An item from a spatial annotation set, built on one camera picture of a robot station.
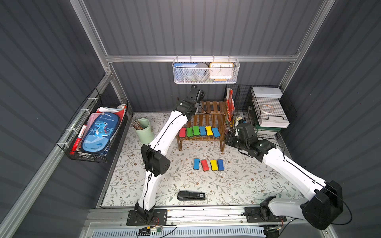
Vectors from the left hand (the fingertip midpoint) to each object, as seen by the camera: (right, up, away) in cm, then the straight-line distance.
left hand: (196, 105), depth 83 cm
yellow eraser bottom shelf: (+8, -15, +5) cm, 17 cm away
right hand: (+18, -17, -3) cm, 26 cm away
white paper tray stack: (+48, -3, +9) cm, 49 cm away
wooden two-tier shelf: (+9, -5, +1) cm, 11 cm away
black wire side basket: (-54, 0, -5) cm, 54 cm away
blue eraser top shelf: (0, -35, +9) cm, 37 cm away
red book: (+27, +6, +32) cm, 42 cm away
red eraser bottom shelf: (-8, -16, +5) cm, 19 cm away
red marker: (-53, -18, -19) cm, 59 cm away
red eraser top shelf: (+5, -36, +7) cm, 37 cm away
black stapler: (-4, -48, -8) cm, 49 cm away
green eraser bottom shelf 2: (0, -15, +6) cm, 16 cm away
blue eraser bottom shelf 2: (+12, -16, +5) cm, 20 cm away
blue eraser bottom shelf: (+4, -15, +5) cm, 16 cm away
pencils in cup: (-38, -11, +8) cm, 40 cm away
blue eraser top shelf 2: (+15, -36, +8) cm, 40 cm away
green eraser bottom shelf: (-4, -15, +4) cm, 17 cm away
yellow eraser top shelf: (+11, -37, +8) cm, 39 cm away
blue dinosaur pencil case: (-43, -15, -19) cm, 49 cm away
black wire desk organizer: (+41, +2, +38) cm, 56 cm away
